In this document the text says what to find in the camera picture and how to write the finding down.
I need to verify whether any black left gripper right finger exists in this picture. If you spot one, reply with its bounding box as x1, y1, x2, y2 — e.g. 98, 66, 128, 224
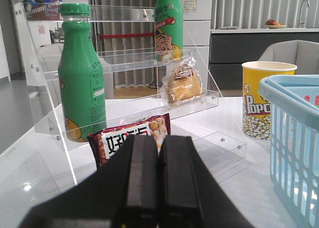
158, 136, 252, 228

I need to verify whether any clear acrylic display shelf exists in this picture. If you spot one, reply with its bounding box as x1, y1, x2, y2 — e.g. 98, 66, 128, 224
14, 2, 247, 190

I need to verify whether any light blue plastic basket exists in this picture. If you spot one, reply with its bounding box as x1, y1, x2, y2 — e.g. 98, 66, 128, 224
259, 75, 319, 228

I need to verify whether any fruit plate on counter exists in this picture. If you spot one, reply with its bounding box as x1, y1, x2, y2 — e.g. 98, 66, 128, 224
264, 19, 287, 29

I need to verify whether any dark kitchen counter cabinet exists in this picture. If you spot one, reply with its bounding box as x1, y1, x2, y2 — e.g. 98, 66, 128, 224
208, 28, 319, 92

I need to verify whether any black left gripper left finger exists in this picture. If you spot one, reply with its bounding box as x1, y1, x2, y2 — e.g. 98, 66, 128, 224
19, 135, 158, 228

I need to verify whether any green bottle with green cap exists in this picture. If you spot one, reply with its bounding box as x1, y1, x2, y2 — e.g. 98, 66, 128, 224
58, 3, 106, 142

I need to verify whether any bread bun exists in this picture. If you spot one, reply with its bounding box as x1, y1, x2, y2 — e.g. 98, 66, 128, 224
160, 56, 204, 107

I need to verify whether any blue oreo box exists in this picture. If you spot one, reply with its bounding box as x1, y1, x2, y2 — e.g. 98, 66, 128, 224
22, 0, 62, 21

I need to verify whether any white refrigerator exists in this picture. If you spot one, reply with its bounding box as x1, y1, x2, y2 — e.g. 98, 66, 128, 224
180, 0, 212, 89

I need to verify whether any chrome faucet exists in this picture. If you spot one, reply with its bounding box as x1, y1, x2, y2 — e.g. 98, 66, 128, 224
298, 0, 310, 28

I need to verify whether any maroon cracker snack packet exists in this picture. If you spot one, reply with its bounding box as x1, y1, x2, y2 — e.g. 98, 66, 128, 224
87, 113, 171, 168

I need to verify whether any green cartoon label bottle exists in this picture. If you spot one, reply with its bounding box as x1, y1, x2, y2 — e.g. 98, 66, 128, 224
154, 0, 183, 62

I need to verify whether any grey armchair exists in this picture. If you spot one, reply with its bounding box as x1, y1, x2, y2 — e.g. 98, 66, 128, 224
259, 40, 319, 75

